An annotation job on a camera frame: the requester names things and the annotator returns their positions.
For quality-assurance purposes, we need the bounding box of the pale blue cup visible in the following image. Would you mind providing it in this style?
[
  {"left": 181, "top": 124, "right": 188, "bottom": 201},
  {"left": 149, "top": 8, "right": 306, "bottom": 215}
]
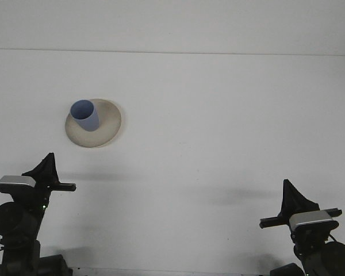
[{"left": 70, "top": 99, "right": 100, "bottom": 133}]

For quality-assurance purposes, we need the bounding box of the pale round plate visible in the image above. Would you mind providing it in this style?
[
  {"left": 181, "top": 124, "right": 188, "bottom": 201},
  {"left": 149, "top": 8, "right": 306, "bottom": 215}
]
[{"left": 64, "top": 98, "right": 122, "bottom": 149}]

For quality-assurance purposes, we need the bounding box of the gripper grey camera box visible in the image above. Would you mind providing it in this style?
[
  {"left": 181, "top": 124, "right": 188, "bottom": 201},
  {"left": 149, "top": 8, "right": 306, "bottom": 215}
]
[
  {"left": 0, "top": 175, "right": 37, "bottom": 194},
  {"left": 288, "top": 210, "right": 340, "bottom": 231}
]

